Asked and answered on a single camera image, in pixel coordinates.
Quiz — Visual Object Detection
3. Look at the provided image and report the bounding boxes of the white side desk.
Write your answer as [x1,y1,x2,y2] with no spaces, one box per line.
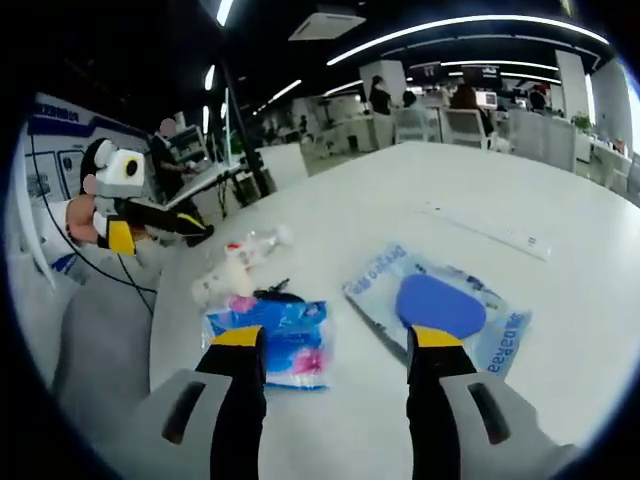
[163,158,247,210]

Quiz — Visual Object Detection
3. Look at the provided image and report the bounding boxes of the narrow bright window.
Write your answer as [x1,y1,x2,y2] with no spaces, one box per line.
[618,58,640,154]

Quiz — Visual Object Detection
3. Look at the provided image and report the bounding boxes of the clear red-white plastic packet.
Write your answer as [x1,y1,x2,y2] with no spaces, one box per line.
[219,224,295,281]

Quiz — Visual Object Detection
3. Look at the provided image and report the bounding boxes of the ceiling air conditioner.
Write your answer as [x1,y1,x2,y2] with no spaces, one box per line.
[288,10,368,43]

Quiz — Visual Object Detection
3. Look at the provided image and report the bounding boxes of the person's grey trousers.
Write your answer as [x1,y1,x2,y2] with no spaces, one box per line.
[49,282,162,404]

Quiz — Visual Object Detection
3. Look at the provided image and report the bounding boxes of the blue plastic packet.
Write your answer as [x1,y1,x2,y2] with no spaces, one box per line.
[200,296,333,392]

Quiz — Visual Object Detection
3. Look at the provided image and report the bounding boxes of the person's left hand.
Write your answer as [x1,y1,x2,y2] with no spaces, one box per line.
[66,193,109,246]

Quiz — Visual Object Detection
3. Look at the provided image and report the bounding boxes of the white table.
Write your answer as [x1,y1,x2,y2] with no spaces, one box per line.
[148,140,640,480]

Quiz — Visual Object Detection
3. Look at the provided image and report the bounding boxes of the white office chair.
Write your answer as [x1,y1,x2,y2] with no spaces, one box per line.
[441,107,490,150]
[393,106,440,145]

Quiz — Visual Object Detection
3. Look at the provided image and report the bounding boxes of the wall poster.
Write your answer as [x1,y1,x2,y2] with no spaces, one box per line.
[23,98,152,211]

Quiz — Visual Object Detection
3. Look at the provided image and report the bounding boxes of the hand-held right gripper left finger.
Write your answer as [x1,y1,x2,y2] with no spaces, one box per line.
[124,324,269,480]

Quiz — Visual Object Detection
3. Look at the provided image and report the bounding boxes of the curved ceiling light strip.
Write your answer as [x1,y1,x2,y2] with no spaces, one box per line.
[326,13,610,67]

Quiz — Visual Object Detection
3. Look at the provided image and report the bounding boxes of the black pole stand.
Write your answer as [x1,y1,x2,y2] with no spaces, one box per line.
[218,49,280,200]

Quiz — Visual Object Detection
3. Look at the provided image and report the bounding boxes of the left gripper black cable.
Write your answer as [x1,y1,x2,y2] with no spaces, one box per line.
[28,133,157,317]

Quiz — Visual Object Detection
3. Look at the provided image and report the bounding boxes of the clear package with blue pad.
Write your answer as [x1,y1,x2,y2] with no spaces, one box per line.
[341,242,533,380]

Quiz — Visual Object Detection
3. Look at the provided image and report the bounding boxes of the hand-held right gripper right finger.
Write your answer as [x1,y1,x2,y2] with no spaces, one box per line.
[405,324,577,480]

